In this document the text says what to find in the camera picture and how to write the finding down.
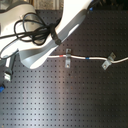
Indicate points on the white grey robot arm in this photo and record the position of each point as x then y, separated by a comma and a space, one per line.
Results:
24, 32

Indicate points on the left metal cable clip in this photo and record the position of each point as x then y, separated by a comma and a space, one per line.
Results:
68, 58

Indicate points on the black perforated breadboard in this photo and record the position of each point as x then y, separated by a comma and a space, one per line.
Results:
82, 96

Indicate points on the metal cable clip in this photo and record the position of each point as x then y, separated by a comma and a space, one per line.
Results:
68, 58
109, 61

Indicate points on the right metal cable clip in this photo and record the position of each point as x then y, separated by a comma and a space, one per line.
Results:
109, 61

